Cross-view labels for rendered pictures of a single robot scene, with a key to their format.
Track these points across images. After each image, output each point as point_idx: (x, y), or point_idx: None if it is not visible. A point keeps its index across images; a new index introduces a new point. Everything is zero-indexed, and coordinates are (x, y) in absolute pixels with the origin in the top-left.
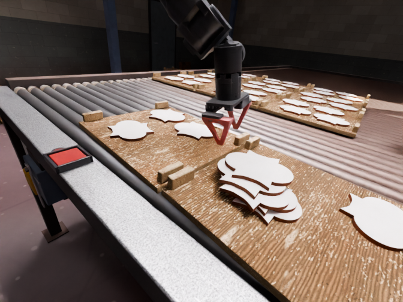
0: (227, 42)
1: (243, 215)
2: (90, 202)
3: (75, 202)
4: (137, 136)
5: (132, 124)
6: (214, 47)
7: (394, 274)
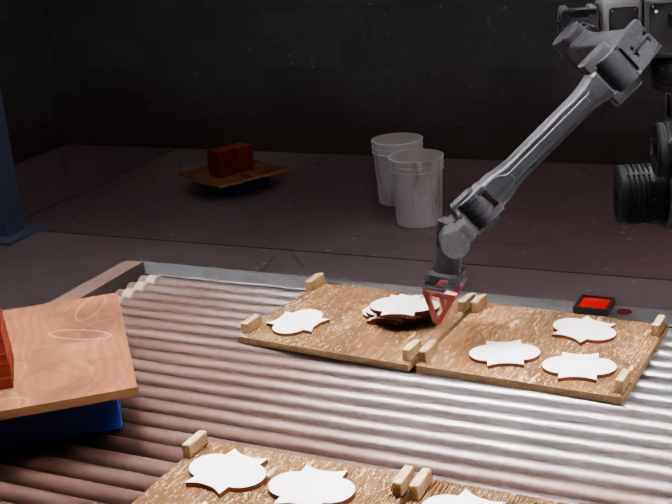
0: (450, 215)
1: None
2: (525, 297)
3: None
4: (558, 323)
5: (594, 334)
6: None
7: (313, 305)
